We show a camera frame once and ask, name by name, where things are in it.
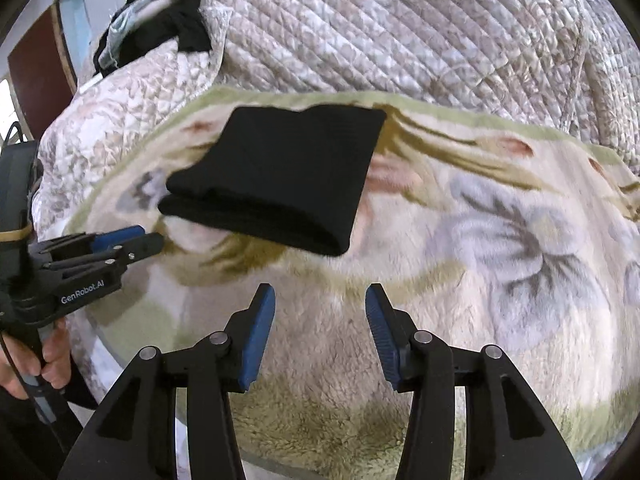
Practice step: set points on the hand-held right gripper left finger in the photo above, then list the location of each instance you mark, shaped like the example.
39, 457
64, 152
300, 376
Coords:
257, 340

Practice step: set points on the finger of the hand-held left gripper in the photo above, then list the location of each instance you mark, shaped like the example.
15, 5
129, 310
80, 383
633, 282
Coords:
145, 246
117, 237

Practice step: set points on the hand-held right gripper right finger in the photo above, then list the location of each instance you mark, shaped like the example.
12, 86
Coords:
382, 340

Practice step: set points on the black pants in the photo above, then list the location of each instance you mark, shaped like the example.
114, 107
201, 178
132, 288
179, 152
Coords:
280, 175

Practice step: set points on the person's left forearm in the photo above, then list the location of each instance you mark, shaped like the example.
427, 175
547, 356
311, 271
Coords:
30, 445

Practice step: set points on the person's left hand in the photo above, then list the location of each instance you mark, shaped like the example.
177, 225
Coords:
57, 355

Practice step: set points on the floral fleece blanket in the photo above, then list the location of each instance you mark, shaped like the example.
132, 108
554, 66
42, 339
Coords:
475, 310

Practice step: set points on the brown wooden door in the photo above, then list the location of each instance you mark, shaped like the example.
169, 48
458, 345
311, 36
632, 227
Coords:
40, 65

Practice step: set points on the light blue cloth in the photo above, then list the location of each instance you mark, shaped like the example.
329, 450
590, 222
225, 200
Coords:
125, 25

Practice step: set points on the black garment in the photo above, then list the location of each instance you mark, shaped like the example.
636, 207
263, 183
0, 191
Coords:
192, 25

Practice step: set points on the beige white quilted bedspread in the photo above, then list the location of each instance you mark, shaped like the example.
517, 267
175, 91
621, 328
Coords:
400, 25

